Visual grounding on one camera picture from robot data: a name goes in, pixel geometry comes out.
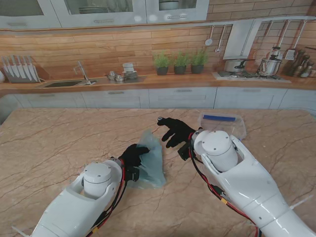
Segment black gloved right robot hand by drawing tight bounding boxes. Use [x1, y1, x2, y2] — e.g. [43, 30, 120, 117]
[157, 118, 197, 149]

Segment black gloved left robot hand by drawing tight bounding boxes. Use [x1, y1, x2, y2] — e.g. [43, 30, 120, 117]
[118, 144, 151, 168]

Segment clear bubble film sheet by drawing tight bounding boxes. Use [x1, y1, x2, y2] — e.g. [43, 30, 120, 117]
[127, 129, 167, 190]

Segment printed kitchen backdrop banner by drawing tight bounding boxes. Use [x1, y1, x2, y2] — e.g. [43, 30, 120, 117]
[0, 0, 316, 111]

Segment white zip tie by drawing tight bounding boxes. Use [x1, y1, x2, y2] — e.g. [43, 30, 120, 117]
[11, 225, 27, 237]
[290, 195, 314, 210]

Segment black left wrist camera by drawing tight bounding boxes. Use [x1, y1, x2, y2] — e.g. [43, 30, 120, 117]
[125, 166, 140, 182]

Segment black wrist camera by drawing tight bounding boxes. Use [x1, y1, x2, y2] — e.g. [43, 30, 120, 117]
[125, 166, 140, 182]
[178, 143, 192, 161]

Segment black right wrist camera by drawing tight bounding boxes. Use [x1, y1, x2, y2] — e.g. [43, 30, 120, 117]
[178, 143, 192, 161]

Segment red black left arm cable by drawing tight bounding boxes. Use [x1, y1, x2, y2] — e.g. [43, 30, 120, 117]
[85, 159, 129, 237]

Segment red black arm cable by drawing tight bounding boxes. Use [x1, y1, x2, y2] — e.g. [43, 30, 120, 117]
[85, 159, 129, 237]
[187, 133, 260, 237]

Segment red black right arm cable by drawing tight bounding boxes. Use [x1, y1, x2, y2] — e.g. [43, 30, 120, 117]
[187, 133, 260, 237]

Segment clear plastic crate blue handles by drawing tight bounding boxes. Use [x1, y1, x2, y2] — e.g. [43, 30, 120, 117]
[198, 112, 247, 141]

